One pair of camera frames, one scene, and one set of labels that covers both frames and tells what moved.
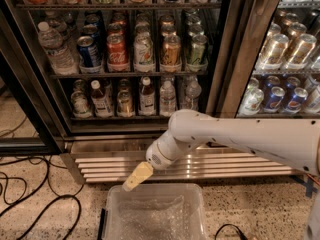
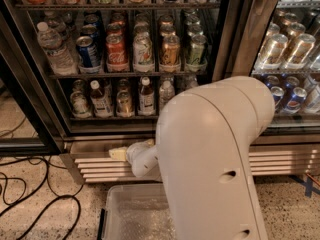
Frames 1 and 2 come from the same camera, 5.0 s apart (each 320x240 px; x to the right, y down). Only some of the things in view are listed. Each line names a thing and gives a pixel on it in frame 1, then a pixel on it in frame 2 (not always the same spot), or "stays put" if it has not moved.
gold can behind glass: x=272 y=53 stays put
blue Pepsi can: x=89 y=56 stays put
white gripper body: x=157 y=157 -> x=132 y=151
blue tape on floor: x=309 y=188 stays put
